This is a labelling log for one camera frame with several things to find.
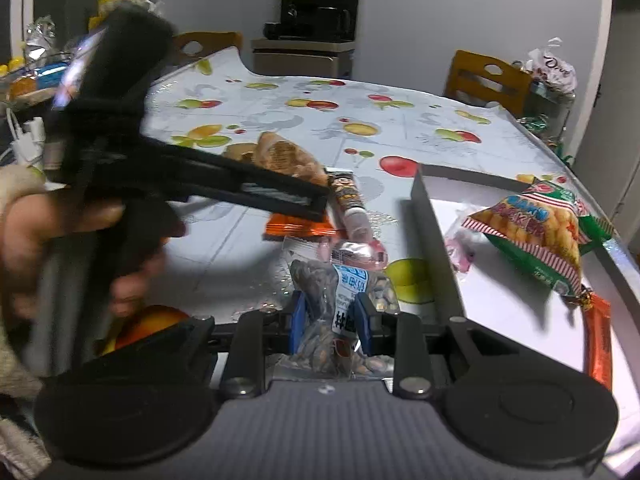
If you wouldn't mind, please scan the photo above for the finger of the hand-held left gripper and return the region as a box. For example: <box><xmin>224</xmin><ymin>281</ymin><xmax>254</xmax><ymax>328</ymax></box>
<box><xmin>140</xmin><ymin>139</ymin><xmax>332</xmax><ymax>222</ymax></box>

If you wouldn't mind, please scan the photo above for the person's left hand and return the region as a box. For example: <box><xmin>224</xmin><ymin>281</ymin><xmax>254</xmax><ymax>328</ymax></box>
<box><xmin>0</xmin><ymin>190</ymin><xmax>168</xmax><ymax>318</ymax></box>

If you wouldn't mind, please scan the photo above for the clear pistachio bag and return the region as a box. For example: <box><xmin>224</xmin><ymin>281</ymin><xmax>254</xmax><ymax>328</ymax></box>
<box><xmin>282</xmin><ymin>237</ymin><xmax>401</xmax><ymax>376</ymax></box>

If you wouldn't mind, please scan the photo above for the blue packet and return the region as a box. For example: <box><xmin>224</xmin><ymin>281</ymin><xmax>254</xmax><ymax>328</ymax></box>
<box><xmin>35</xmin><ymin>62</ymin><xmax>73</xmax><ymax>86</ymax></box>

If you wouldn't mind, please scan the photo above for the black coffee machine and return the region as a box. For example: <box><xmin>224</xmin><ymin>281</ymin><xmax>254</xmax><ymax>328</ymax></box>
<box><xmin>265</xmin><ymin>0</ymin><xmax>361</xmax><ymax>43</ymax></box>

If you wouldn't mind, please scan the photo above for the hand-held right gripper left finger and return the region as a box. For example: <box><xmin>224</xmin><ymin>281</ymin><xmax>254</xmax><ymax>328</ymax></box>
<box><xmin>100</xmin><ymin>292</ymin><xmax>307</xmax><ymax>400</ymax></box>

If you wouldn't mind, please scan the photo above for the glass container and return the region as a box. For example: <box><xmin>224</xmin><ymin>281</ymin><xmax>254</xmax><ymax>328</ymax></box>
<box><xmin>520</xmin><ymin>80</ymin><xmax>576</xmax><ymax>141</ymax></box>

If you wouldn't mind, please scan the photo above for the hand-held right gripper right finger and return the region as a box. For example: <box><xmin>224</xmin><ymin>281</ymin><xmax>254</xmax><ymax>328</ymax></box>
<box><xmin>355</xmin><ymin>292</ymin><xmax>571</xmax><ymax>400</ymax></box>

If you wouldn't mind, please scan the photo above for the small orange snack packet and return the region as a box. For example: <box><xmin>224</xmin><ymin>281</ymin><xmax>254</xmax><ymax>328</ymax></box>
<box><xmin>265</xmin><ymin>212</ymin><xmax>338</xmax><ymax>241</ymax></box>

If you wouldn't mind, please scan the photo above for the black yellow sausage tube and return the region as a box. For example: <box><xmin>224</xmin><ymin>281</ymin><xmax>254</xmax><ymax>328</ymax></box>
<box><xmin>325</xmin><ymin>169</ymin><xmax>373</xmax><ymax>243</ymax></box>

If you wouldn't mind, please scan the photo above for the long orange snack bar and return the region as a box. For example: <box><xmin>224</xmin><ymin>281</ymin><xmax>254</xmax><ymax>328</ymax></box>
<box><xmin>582</xmin><ymin>292</ymin><xmax>613</xmax><ymax>391</ymax></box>

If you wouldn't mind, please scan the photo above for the white plastic bag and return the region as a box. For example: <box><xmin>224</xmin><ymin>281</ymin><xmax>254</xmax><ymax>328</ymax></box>
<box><xmin>527</xmin><ymin>40</ymin><xmax>578</xmax><ymax>93</ymax></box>

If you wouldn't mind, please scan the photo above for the wooden chair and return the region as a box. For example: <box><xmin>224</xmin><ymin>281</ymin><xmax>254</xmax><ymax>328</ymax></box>
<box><xmin>170</xmin><ymin>31</ymin><xmax>244</xmax><ymax>68</ymax></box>
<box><xmin>444</xmin><ymin>50</ymin><xmax>532</xmax><ymax>118</ymax></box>

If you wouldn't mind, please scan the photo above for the silver foil bag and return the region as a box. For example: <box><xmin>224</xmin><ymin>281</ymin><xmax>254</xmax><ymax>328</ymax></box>
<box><xmin>22</xmin><ymin>17</ymin><xmax>58</xmax><ymax>53</ymax></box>

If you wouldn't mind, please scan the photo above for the tan peanut snack bag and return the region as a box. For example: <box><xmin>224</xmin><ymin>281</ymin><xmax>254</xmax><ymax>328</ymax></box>
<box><xmin>255</xmin><ymin>131</ymin><xmax>328</xmax><ymax>186</ymax></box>

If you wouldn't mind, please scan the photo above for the person's left forearm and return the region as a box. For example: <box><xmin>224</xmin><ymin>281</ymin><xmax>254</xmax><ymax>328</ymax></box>
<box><xmin>0</xmin><ymin>165</ymin><xmax>53</xmax><ymax>480</ymax></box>

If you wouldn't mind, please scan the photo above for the clear pink candy packet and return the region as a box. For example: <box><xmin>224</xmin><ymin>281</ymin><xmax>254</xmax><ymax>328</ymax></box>
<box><xmin>445</xmin><ymin>210</ymin><xmax>483</xmax><ymax>273</ymax></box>

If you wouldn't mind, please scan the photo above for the tan snack packet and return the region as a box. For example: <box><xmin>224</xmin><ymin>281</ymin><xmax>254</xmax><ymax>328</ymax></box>
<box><xmin>222</xmin><ymin>142</ymin><xmax>258</xmax><ymax>161</ymax></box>

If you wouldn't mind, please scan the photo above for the green foil ribbon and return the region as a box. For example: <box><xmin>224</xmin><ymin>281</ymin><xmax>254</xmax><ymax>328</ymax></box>
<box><xmin>517</xmin><ymin>112</ymin><xmax>573</xmax><ymax>161</ymax></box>

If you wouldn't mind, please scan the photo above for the green striped snack bag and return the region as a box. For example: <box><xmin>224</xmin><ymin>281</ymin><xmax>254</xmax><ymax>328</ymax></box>
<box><xmin>462</xmin><ymin>180</ymin><xmax>613</xmax><ymax>298</ymax></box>

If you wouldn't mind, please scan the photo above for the yellow bag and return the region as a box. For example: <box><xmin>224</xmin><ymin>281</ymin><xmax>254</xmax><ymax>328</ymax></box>
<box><xmin>90</xmin><ymin>0</ymin><xmax>143</xmax><ymax>28</ymax></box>

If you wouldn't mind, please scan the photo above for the white cardboard box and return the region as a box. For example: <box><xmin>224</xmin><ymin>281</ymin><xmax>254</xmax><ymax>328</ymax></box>
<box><xmin>410</xmin><ymin>162</ymin><xmax>640</xmax><ymax>466</ymax></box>

